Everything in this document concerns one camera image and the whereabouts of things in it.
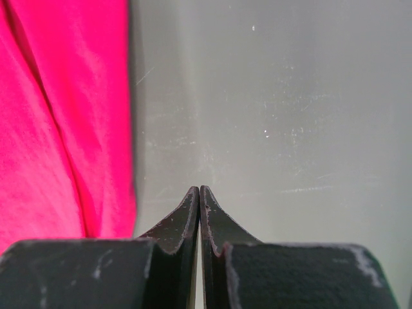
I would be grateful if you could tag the magenta t shirt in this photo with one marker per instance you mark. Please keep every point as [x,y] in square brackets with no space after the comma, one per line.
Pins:
[66,144]

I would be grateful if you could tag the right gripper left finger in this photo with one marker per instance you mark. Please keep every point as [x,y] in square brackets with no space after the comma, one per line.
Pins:
[155,270]

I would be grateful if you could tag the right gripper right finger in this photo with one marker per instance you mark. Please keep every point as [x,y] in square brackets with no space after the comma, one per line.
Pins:
[240,271]

